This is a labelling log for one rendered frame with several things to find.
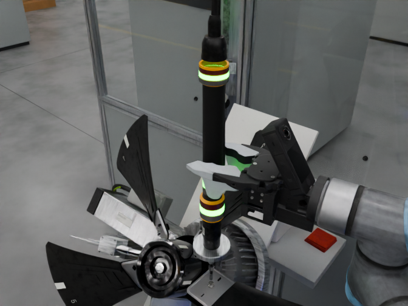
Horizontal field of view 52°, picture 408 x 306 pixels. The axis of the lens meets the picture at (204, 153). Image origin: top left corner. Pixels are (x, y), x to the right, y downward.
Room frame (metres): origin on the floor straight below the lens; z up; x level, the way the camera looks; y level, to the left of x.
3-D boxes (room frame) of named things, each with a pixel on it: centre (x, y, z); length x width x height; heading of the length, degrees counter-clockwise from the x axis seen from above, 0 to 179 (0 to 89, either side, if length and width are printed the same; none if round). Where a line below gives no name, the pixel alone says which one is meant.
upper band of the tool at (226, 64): (0.57, -0.01, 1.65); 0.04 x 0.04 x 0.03
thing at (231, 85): (1.19, -0.06, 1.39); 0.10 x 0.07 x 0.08; 176
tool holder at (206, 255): (0.58, -0.01, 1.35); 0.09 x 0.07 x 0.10; 176
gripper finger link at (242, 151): (0.59, -0.05, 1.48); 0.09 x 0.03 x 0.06; 45
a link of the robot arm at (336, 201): (0.47, -0.19, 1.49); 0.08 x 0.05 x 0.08; 151
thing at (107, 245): (0.79, 0.25, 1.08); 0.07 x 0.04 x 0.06; 61
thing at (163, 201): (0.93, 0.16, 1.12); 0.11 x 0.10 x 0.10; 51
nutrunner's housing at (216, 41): (0.57, -0.01, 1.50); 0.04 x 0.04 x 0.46
